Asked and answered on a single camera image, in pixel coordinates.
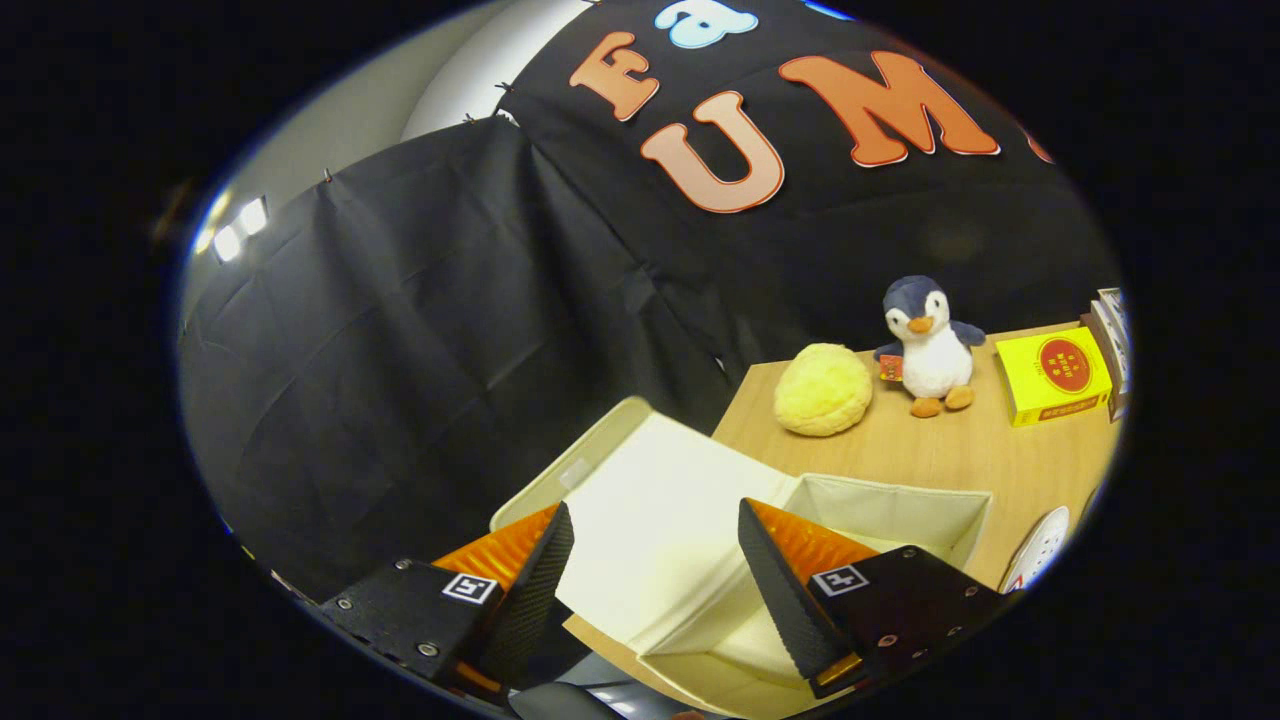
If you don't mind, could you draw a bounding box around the penguin plush toy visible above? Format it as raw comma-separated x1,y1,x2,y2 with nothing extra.
873,276,987,419

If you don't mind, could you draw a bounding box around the brown book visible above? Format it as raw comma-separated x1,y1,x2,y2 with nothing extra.
1080,313,1131,423

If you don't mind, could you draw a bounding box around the white canvas shoe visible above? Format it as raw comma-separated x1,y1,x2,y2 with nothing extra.
1000,505,1071,593

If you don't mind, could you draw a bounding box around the yellow plush ball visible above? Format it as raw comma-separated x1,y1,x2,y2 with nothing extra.
774,343,874,438

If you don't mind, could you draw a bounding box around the yellow book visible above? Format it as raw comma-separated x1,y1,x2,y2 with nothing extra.
994,326,1114,428

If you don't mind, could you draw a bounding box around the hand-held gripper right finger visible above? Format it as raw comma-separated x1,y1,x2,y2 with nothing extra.
738,498,1006,699

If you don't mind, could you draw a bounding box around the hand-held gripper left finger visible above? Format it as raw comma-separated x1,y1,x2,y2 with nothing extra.
320,502,576,698

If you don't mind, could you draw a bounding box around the white floral cover book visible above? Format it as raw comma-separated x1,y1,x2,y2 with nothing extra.
1097,288,1131,386

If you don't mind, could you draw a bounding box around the beige fabric storage box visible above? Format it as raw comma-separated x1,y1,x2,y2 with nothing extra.
490,397,993,717

